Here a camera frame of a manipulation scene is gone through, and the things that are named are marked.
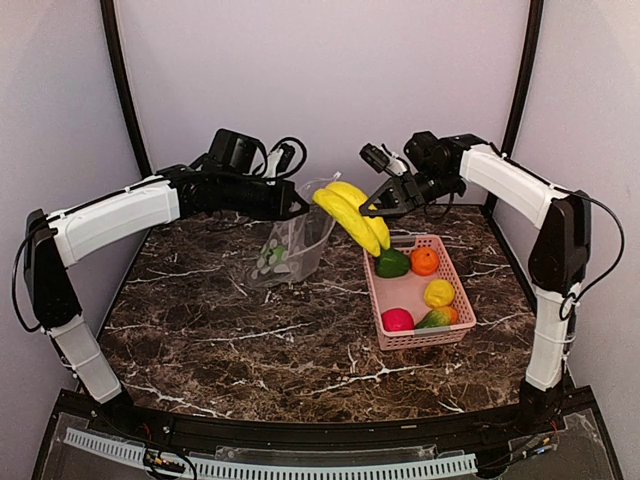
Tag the orange green toy mango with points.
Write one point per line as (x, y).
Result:
(439, 317)

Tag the yellow toy banana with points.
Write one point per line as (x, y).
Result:
(341, 201)

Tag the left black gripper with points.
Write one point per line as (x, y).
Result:
(281, 210)

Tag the black front rail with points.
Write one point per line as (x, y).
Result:
(474, 432)

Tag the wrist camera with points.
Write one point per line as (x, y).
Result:
(279, 159)
(382, 160)

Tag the white slotted cable duct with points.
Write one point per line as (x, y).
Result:
(247, 463)

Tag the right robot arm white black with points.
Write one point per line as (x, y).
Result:
(433, 167)

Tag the clear zip top bag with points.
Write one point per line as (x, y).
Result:
(304, 237)

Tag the green toy cabbage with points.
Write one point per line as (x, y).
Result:
(275, 254)

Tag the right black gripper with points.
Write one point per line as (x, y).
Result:
(400, 194)

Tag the yellow toy lemon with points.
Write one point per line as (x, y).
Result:
(439, 293)

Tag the black frame post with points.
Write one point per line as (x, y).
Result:
(525, 71)
(123, 89)

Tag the red toy apple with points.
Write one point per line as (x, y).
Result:
(397, 320)

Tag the orange toy fruit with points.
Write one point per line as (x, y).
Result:
(424, 261)

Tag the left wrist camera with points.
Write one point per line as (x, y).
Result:
(279, 159)

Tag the green toy bell pepper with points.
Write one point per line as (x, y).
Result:
(392, 263)

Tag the left black frame post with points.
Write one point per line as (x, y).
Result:
(123, 89)

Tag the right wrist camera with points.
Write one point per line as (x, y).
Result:
(382, 160)

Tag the right black frame post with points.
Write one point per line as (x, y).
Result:
(525, 71)

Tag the pink perforated plastic basket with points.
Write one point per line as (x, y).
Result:
(407, 292)

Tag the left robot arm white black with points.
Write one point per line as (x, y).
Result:
(236, 174)

